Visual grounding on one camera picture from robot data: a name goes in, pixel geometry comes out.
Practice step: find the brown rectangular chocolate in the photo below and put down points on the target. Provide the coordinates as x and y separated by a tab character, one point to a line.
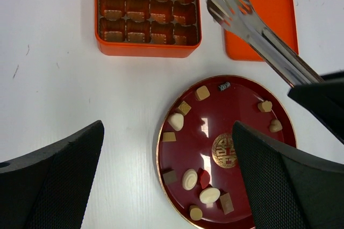
226	203

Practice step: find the white oval chocolate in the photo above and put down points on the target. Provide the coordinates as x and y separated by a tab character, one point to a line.
209	195

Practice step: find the metal tongs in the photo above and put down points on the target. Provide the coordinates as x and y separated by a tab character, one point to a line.
240	18

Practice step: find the orange box lid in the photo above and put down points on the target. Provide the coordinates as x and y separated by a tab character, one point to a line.
279	15

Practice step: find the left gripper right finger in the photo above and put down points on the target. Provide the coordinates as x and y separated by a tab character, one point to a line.
287	187

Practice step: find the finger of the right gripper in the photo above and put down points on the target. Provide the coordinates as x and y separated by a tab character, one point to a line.
324	100

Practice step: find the tan cylinder chocolate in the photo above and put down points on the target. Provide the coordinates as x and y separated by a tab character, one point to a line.
195	213

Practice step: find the tan round chocolate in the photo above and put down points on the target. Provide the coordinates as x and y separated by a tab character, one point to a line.
168	137

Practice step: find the tan square chocolate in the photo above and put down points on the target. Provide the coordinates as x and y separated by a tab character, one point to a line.
202	93

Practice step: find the dark brown square chocolate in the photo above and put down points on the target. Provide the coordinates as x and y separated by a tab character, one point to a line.
169	177

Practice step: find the cream round chocolate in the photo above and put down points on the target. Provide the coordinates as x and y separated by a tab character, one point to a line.
176	121

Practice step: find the orange compartment chocolate box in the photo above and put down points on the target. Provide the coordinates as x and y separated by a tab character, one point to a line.
152	28

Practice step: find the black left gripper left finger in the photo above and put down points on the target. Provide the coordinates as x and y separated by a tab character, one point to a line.
50	187

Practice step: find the tan heart chocolate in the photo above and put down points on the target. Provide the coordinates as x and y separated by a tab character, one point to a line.
275	126

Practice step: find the round red plate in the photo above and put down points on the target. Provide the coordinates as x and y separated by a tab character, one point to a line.
205	141

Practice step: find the dark small chocolate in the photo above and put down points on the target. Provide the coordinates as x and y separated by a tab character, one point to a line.
224	86

